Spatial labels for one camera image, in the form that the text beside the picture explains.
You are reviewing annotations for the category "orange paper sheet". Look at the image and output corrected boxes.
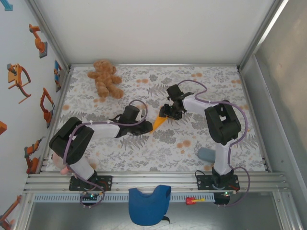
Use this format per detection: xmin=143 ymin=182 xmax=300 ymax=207
xmin=149 ymin=107 xmax=170 ymax=135

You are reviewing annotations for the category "floral tablecloth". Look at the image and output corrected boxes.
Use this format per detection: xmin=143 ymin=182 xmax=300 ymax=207
xmin=45 ymin=65 xmax=267 ymax=172

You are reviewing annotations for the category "grey blue pouch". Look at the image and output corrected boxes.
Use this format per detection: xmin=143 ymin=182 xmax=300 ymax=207
xmin=197 ymin=147 xmax=216 ymax=163

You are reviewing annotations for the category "brown teddy bear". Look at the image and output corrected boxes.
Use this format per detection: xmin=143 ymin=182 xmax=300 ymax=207
xmin=87 ymin=59 xmax=125 ymax=99

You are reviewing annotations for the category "blue cloth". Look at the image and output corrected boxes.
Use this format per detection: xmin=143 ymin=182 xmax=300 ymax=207
xmin=128 ymin=184 xmax=172 ymax=226

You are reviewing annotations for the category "pink plush toy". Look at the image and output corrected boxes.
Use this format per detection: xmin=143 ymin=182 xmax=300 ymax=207
xmin=51 ymin=153 xmax=72 ymax=175

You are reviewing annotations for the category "red yellow tool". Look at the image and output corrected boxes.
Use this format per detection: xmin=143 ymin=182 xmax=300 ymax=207
xmin=186 ymin=196 xmax=206 ymax=206

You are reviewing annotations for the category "blue orange machine sticker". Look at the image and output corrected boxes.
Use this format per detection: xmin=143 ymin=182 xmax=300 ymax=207
xmin=53 ymin=59 xmax=63 ymax=93

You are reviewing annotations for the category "grey metal side panel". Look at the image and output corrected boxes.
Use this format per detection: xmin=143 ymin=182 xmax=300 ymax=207
xmin=242 ymin=0 xmax=307 ymax=230

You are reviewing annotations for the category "grey metal shelf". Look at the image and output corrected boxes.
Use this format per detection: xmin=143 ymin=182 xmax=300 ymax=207
xmin=24 ymin=201 xmax=283 ymax=230

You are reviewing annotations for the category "orange grey gripper sticker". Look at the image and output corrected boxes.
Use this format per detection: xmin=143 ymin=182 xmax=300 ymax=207
xmin=6 ymin=63 xmax=32 ymax=104

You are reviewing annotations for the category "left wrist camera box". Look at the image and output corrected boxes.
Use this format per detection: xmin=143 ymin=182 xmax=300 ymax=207
xmin=123 ymin=105 xmax=141 ymax=122

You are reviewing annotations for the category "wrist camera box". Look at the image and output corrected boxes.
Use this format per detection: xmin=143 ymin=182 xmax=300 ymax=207
xmin=166 ymin=84 xmax=184 ymax=101
xmin=123 ymin=105 xmax=141 ymax=122

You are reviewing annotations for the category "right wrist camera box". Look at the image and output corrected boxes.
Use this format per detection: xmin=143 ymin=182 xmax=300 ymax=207
xmin=166 ymin=84 xmax=184 ymax=101

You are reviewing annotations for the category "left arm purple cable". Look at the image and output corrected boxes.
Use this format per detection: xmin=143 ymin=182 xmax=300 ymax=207
xmin=62 ymin=100 xmax=149 ymax=209

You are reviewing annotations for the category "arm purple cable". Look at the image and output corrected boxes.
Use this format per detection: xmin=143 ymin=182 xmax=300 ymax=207
xmin=177 ymin=80 xmax=251 ymax=208
xmin=62 ymin=100 xmax=149 ymax=209

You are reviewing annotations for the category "thin aluminium frame rail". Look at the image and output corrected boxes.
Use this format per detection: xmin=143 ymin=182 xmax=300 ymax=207
xmin=69 ymin=62 xmax=240 ymax=68

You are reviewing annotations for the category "wide aluminium frame rail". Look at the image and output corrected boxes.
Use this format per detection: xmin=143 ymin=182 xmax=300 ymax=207
xmin=23 ymin=170 xmax=291 ymax=194

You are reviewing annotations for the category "thin black cable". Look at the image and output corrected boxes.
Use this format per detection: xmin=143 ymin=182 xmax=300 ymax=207
xmin=194 ymin=168 xmax=214 ymax=179

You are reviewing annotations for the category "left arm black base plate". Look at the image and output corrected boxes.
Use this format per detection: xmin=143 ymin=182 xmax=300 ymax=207
xmin=69 ymin=175 xmax=113 ymax=192

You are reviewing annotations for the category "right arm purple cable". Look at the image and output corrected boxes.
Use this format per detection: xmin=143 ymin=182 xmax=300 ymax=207
xmin=177 ymin=80 xmax=251 ymax=208

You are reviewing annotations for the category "aluminium side rail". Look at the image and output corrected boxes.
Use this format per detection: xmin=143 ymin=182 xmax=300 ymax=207
xmin=237 ymin=67 xmax=272 ymax=173
xmin=38 ymin=68 xmax=74 ymax=173

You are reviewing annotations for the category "white slotted cable duct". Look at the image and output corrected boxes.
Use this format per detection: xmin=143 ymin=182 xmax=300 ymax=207
xmin=32 ymin=193 xmax=216 ymax=203

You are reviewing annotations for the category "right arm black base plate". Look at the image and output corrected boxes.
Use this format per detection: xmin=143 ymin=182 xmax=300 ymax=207
xmin=196 ymin=174 xmax=240 ymax=192

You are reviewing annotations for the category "aluminium frame post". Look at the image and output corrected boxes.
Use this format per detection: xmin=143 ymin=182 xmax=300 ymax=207
xmin=25 ymin=0 xmax=72 ymax=72
xmin=236 ymin=0 xmax=290 ymax=71

